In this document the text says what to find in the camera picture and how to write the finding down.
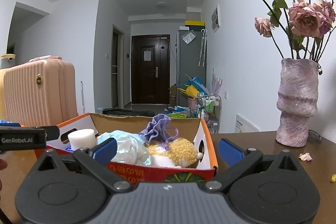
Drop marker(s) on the white wall socket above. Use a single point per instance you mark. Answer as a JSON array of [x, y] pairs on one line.
[[226, 95]]

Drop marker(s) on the hanging folded umbrella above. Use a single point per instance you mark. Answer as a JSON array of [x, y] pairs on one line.
[[202, 48]]

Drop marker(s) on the purple textured vase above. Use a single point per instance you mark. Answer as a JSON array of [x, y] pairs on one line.
[[296, 103]]

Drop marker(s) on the dried pink rose bouquet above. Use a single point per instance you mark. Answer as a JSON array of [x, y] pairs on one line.
[[304, 16]]

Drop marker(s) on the yellow and black box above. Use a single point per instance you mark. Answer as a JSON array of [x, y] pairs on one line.
[[194, 23]]

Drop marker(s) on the black duffel bag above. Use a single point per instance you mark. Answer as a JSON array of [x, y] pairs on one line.
[[126, 112]]

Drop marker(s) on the trolley cart with bottles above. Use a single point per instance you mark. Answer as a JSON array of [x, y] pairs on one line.
[[208, 106]]

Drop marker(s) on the grey refrigerator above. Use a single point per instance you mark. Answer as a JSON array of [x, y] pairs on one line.
[[189, 64]]

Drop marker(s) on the yellow thermos bottle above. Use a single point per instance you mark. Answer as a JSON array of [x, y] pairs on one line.
[[6, 64]]

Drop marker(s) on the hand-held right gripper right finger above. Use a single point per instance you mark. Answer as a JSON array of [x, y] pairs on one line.
[[230, 152]]

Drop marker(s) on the black eyeglasses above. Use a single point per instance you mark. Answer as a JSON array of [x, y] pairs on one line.
[[314, 136]]

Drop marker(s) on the clear bag on refrigerator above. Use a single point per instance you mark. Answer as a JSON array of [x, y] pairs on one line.
[[189, 37]]

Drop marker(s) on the wall poster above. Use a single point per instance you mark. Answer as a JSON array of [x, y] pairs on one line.
[[215, 18]]

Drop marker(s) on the red cardboard box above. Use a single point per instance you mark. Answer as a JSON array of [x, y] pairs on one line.
[[147, 174]]

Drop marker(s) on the crinkled clear plastic bag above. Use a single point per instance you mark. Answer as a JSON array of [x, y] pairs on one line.
[[134, 151]]

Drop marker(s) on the fallen pink petal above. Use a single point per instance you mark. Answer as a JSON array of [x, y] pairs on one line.
[[305, 157]]

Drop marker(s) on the person's left hand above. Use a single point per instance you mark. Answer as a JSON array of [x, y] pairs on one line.
[[3, 165]]

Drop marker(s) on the dark brown entrance door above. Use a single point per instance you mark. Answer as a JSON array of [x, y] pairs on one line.
[[149, 77]]

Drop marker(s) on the pink bin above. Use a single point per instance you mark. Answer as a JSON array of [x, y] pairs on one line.
[[192, 103]]

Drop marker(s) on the interior door frame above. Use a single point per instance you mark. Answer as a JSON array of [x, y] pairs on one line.
[[114, 69]]

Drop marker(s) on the brown cardboard carton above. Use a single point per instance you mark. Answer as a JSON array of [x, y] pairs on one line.
[[173, 95]]

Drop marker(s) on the white round sponge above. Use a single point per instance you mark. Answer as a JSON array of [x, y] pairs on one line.
[[81, 138]]

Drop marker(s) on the paper notice on door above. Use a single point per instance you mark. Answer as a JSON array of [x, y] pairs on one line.
[[147, 56]]

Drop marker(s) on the pink ribbed suitcase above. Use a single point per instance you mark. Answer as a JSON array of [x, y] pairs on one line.
[[39, 92]]

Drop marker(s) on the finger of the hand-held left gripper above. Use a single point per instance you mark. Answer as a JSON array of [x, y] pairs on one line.
[[52, 132], [9, 124]]

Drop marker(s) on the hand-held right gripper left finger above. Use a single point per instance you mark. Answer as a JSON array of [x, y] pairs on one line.
[[105, 152]]

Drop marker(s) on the purple flower wall decor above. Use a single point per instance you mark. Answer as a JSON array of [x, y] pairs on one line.
[[217, 85]]

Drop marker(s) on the yellow and white dog plush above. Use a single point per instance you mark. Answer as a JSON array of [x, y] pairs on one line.
[[181, 150]]

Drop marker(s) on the round ceiling lamp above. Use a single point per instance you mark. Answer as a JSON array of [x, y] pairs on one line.
[[162, 4]]

